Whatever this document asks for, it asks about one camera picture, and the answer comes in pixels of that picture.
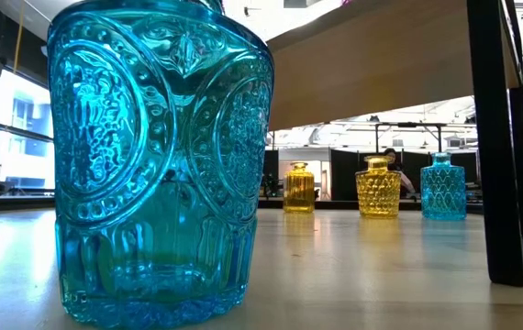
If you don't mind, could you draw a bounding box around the yellow ribbed glass vase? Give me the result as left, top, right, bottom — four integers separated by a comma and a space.
282, 160, 317, 215

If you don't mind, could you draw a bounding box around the yellow dimpled glass vase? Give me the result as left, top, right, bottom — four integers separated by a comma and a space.
354, 155, 403, 219

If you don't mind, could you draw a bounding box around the wooden shelf with black legs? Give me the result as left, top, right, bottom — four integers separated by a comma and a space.
264, 0, 523, 288

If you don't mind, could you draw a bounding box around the narrow black partition panel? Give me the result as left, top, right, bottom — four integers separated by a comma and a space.
261, 149, 281, 199

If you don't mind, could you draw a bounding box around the wide black partition panel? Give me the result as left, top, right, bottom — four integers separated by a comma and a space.
328, 148, 479, 202

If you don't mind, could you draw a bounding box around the teal embossed round vase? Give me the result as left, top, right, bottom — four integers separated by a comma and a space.
46, 0, 275, 329

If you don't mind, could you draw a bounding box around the person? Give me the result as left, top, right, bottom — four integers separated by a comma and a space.
382, 147, 417, 197

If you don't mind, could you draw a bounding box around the black metal rack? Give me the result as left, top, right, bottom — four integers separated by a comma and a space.
373, 121, 445, 155

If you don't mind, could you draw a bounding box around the blue diamond-pattern glass vase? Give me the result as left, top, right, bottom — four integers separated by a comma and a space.
419, 151, 468, 222

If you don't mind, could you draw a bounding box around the yellow hanging strap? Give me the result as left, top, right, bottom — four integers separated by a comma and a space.
12, 0, 26, 75

